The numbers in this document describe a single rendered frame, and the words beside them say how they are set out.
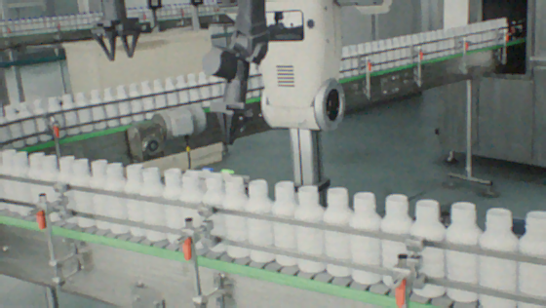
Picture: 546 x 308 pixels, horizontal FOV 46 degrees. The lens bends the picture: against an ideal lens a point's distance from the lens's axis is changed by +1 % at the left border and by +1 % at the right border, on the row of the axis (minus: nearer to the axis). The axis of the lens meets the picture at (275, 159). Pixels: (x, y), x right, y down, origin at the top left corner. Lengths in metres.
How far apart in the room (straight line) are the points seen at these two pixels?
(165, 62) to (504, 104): 2.72
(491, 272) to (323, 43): 0.94
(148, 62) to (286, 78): 3.64
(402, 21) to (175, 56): 3.50
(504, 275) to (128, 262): 0.85
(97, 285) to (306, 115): 0.74
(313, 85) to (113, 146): 1.24
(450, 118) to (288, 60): 3.55
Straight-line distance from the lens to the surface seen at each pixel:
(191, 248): 1.30
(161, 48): 5.50
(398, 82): 3.95
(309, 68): 1.82
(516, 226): 1.68
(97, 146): 2.82
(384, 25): 7.94
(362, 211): 1.16
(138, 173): 1.50
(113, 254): 1.57
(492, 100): 5.07
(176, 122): 2.78
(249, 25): 1.51
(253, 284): 1.31
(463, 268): 1.12
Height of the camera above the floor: 1.55
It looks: 15 degrees down
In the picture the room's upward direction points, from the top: 5 degrees counter-clockwise
